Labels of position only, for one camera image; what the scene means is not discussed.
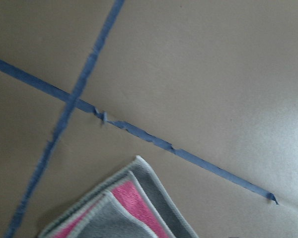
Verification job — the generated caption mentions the pink and grey towel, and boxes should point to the pink and grey towel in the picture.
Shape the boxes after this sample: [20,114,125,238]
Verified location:
[39,156,197,238]

